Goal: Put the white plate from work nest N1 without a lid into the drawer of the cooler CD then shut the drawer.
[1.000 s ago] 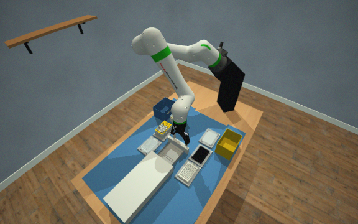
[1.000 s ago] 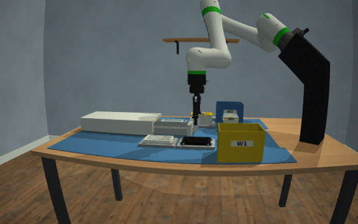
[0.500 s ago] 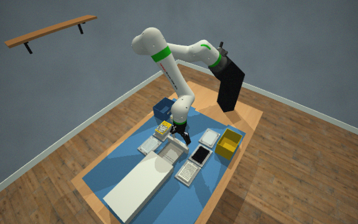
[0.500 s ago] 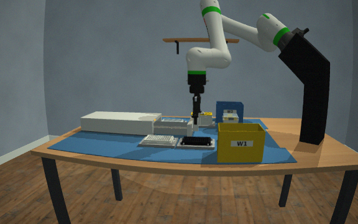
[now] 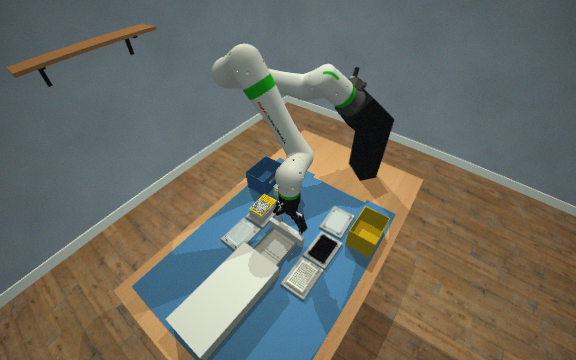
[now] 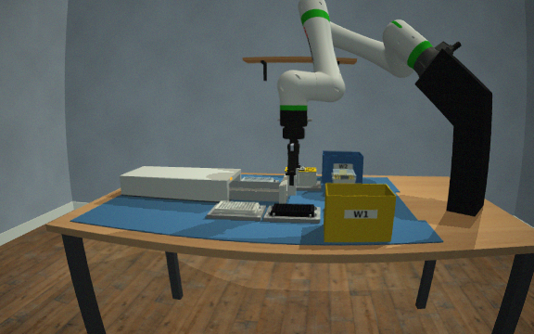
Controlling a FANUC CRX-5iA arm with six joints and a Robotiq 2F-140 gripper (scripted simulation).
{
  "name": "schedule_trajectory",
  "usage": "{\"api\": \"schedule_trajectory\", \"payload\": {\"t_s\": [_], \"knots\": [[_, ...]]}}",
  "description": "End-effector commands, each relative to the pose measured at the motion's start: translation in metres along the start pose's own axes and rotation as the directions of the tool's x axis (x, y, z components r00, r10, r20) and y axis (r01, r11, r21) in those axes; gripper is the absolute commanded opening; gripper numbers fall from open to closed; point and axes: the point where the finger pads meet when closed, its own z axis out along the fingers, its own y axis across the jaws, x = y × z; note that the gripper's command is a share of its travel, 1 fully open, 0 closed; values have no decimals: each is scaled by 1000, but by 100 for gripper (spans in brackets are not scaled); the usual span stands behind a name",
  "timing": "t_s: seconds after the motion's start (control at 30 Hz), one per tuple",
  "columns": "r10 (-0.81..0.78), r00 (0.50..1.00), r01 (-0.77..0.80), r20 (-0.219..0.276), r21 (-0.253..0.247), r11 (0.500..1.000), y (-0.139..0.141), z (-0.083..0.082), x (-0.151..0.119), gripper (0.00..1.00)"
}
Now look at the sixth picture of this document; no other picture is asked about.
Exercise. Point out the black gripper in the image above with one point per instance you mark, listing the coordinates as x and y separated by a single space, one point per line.
292 153

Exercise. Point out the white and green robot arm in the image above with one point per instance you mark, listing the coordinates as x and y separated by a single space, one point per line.
401 41

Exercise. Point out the olive yellow open bin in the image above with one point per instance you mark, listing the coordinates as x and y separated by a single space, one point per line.
358 213

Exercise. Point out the blue flat mat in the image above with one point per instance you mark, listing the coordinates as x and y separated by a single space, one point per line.
188 219

